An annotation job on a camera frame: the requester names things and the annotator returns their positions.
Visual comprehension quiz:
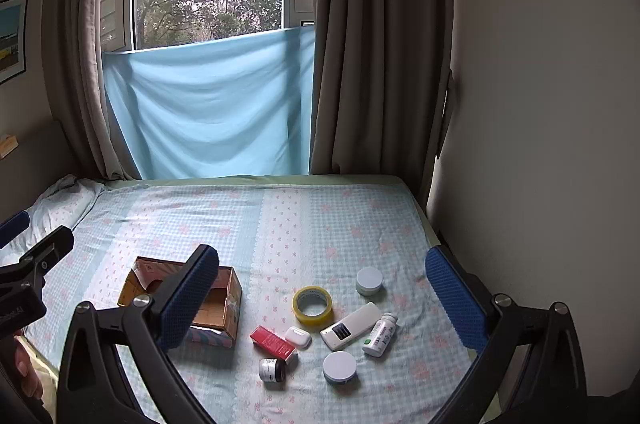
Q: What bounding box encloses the person's left hand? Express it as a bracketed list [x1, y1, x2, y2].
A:
[0, 335, 46, 405]

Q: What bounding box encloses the yellow tape roll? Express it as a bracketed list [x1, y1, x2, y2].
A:
[292, 286, 334, 327]

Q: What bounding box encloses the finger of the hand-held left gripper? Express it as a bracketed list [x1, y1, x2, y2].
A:
[0, 210, 30, 250]
[19, 225, 75, 292]

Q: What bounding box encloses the floral checked bed blanket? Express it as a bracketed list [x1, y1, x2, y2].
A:
[15, 176, 481, 424]

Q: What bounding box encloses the round jar with pale lid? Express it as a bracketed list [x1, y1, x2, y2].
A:
[355, 267, 384, 297]
[322, 350, 358, 386]

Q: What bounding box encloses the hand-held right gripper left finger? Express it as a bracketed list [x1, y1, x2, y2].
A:
[57, 244, 221, 424]

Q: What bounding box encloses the framed wall picture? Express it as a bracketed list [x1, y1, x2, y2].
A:
[0, 0, 29, 84]

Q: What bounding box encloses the white earbuds case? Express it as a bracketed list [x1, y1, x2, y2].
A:
[284, 326, 313, 350]

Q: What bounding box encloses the small red box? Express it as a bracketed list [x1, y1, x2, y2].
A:
[249, 325, 298, 362]

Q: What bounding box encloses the small black-labelled jar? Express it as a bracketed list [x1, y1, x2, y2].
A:
[258, 357, 287, 385]

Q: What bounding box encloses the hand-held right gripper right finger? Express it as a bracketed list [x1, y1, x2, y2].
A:
[425, 245, 588, 424]

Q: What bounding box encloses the white remote control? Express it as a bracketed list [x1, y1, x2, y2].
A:
[320, 302, 382, 351]

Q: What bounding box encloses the cardboard box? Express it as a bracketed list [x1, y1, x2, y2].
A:
[116, 256, 243, 350]

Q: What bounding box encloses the white pill bottle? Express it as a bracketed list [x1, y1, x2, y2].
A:
[362, 312, 399, 358]

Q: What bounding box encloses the white patterned pillow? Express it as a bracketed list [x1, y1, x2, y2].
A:
[0, 175, 107, 255]

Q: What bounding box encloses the light blue cloth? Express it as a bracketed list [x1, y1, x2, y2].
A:
[102, 26, 317, 181]

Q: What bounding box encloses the beige curtain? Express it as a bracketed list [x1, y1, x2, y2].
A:
[42, 0, 146, 182]
[306, 0, 456, 205]

